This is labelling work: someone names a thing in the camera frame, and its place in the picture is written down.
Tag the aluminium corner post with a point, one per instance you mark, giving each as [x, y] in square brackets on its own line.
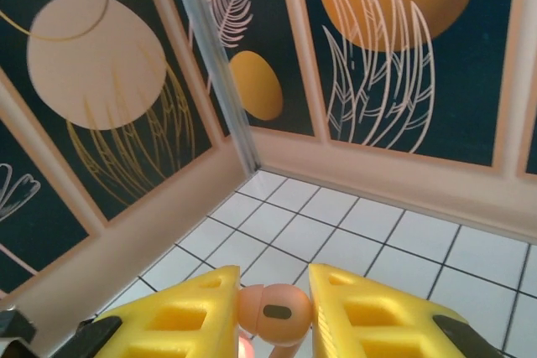
[218, 64]

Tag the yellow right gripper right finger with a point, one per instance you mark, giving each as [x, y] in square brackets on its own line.
[369, 320]

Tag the coral square charging case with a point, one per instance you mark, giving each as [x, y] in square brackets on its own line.
[244, 347]

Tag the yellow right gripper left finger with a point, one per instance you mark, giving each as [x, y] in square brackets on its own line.
[180, 320]

